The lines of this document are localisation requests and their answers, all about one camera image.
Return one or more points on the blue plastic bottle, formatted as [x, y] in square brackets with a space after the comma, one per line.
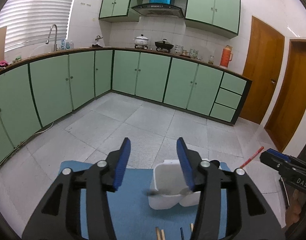
[63, 45]

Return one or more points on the white lidded pot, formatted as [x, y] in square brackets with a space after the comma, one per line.
[141, 41]

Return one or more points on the black wok with lid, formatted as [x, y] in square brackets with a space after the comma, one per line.
[164, 46]

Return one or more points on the wooden door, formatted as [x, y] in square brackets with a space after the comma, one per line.
[263, 75]
[293, 100]

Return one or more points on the white window blind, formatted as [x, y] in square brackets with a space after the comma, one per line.
[37, 12]

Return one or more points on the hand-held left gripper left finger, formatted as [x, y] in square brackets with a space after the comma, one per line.
[121, 165]

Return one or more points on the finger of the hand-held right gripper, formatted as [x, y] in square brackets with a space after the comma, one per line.
[270, 161]
[280, 155]

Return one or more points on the dark blue chopstick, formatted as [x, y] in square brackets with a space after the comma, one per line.
[182, 235]

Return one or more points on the clear plastic bottle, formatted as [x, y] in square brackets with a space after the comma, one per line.
[71, 45]

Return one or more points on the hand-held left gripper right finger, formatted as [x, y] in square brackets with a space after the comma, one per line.
[186, 165]

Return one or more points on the small chrome tap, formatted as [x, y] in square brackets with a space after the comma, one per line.
[98, 40]

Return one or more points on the dark cloth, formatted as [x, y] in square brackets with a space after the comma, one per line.
[97, 46]

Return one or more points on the blue table mat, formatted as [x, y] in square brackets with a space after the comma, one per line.
[132, 205]

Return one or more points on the orange thermos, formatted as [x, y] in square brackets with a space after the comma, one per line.
[225, 57]

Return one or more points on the small glass jar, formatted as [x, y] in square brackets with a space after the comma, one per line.
[211, 60]

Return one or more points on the green wall cabinets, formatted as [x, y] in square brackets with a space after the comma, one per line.
[225, 12]

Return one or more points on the beige chopstick red patterned end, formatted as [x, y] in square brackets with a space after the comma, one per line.
[191, 228]
[163, 236]

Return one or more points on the white two-compartment utensil holder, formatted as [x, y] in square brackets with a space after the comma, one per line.
[165, 180]

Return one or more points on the patterned jars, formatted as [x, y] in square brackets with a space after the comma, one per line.
[193, 53]

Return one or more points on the black range hood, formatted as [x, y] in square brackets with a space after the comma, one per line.
[158, 10]

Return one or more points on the black spoon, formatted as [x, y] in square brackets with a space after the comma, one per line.
[216, 164]

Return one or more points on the green base cabinets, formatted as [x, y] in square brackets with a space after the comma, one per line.
[150, 75]

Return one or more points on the light wooden chopstick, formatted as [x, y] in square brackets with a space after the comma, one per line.
[157, 235]

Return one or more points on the person's right hand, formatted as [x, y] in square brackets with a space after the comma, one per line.
[293, 205]

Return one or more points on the metal spoon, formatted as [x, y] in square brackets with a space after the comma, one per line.
[153, 193]

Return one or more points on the chrome kitchen faucet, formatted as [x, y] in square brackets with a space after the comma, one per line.
[55, 42]

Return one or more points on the red cloth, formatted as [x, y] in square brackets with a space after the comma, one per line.
[2, 63]

